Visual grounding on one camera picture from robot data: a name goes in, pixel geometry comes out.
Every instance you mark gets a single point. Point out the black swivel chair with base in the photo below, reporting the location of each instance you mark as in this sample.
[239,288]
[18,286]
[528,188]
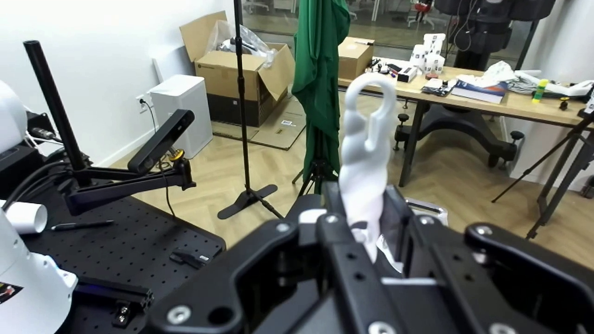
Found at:
[484,38]

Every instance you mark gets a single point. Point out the small closed cardboard box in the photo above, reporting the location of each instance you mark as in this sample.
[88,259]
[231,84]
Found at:
[354,56]

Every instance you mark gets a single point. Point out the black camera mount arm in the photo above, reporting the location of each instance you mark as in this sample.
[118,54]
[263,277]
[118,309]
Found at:
[112,186]

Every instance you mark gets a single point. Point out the long wooden bench table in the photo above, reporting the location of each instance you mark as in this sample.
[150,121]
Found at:
[513,105]

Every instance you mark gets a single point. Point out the white cube cabinet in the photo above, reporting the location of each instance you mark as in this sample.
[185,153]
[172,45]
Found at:
[183,112]

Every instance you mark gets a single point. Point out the black pen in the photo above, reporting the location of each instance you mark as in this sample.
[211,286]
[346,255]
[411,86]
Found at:
[81,225]

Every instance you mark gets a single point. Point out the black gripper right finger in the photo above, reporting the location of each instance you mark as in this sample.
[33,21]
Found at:
[495,285]

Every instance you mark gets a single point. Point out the open cardboard box with plastic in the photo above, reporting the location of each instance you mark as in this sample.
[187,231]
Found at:
[248,75]

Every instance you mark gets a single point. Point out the black camera tripod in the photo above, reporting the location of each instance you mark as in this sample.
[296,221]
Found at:
[558,179]

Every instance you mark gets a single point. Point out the black floor stand pole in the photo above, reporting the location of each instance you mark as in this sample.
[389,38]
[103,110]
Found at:
[242,123]

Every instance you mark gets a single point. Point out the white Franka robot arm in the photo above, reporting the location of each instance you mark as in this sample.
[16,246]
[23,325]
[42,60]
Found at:
[25,290]

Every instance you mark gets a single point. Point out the black perforated breadboard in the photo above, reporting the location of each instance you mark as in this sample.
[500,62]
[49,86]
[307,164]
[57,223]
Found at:
[124,247]

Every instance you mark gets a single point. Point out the small green bottle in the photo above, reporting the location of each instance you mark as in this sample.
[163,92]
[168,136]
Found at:
[541,92]

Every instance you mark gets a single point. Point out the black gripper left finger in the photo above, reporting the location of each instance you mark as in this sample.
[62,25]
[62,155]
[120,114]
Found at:
[298,279]

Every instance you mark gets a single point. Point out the green cloth on stand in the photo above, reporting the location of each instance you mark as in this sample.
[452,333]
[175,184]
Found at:
[318,80]

